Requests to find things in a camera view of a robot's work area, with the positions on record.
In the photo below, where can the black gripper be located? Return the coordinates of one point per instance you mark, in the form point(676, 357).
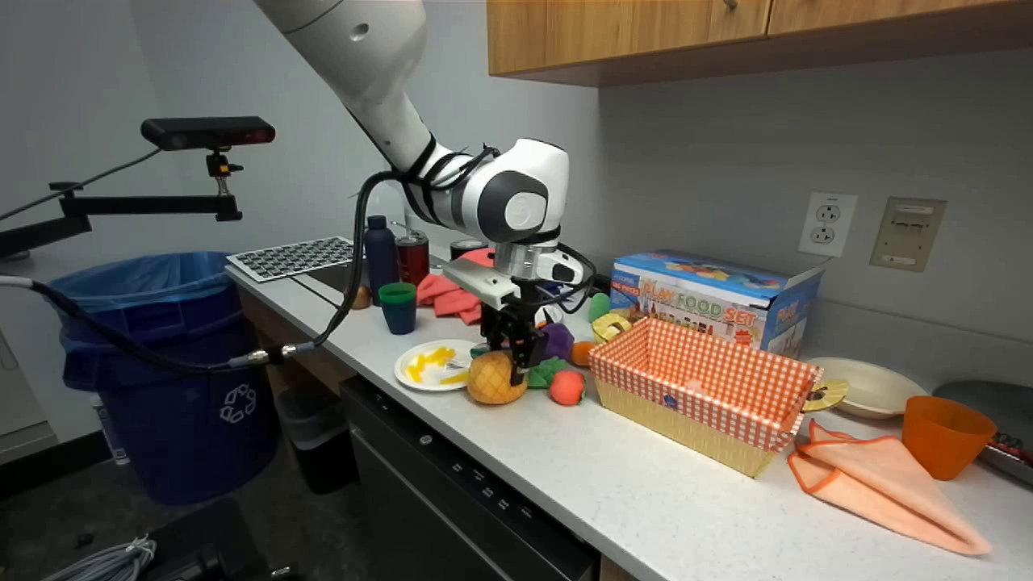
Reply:
point(515, 308)

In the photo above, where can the yellow pineapple plush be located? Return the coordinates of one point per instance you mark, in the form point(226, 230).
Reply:
point(494, 378)

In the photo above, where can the purple eggplant plush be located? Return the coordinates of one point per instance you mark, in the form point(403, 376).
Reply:
point(556, 339)

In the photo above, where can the yellow banana plush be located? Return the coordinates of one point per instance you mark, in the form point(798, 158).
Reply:
point(616, 319)

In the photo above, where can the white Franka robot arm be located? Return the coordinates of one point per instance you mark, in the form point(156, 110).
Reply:
point(367, 65)

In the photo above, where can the blue toy food box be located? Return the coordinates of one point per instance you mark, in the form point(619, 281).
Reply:
point(745, 295)

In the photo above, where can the yellow toy fry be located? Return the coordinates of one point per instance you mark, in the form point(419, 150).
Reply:
point(455, 378)
point(439, 357)
point(419, 369)

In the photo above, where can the orange fruit plush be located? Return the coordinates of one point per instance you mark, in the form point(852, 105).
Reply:
point(583, 355)

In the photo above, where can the pink cloth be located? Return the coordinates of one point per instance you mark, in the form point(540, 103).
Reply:
point(455, 295)

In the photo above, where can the white paper plate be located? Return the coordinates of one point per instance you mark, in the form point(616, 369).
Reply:
point(432, 373)

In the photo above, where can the green plush ball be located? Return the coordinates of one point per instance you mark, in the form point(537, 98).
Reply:
point(598, 308)

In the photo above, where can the dark red mug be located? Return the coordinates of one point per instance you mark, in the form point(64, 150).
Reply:
point(465, 249)

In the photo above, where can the green cup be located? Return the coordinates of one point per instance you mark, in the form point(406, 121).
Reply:
point(398, 311)

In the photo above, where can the red cup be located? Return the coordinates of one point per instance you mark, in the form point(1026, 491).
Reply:
point(416, 260)

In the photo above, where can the blue bottle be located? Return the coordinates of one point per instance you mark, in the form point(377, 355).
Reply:
point(378, 254)

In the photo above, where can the small brown round object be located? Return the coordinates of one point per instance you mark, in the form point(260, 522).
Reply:
point(357, 295)

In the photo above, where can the black dishwasher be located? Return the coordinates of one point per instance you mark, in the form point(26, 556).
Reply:
point(455, 504)

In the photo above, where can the orange checkered basket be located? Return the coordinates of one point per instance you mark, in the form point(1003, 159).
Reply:
point(699, 399)

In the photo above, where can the brown base cabinet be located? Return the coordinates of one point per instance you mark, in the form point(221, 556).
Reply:
point(302, 333)

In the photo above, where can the small dark waste bin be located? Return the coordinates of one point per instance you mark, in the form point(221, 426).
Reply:
point(313, 432)

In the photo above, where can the grey slotted drying rack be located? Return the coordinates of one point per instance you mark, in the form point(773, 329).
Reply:
point(292, 260)

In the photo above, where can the blue recycling bin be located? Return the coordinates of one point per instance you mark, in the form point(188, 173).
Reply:
point(173, 407)

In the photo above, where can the cream paper bowl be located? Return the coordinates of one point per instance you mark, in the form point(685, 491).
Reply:
point(873, 389)

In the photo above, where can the wooden upper cabinet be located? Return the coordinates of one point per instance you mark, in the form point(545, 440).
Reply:
point(753, 35)

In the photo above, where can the orange cloth napkin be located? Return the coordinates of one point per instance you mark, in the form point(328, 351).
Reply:
point(882, 485)

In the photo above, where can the orange plastic cup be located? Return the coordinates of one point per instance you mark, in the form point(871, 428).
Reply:
point(947, 437)

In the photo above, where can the black glass cooktop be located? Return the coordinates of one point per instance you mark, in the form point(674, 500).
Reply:
point(1003, 415)

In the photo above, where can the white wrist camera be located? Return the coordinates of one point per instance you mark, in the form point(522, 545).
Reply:
point(479, 286)

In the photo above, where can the white wall outlet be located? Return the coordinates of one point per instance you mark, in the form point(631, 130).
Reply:
point(827, 223)

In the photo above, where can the black stereo camera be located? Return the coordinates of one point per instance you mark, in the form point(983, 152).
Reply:
point(206, 133)

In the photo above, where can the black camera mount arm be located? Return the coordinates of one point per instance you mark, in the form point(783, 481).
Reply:
point(150, 204)

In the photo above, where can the beige wall switch plate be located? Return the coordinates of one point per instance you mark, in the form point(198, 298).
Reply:
point(908, 235)

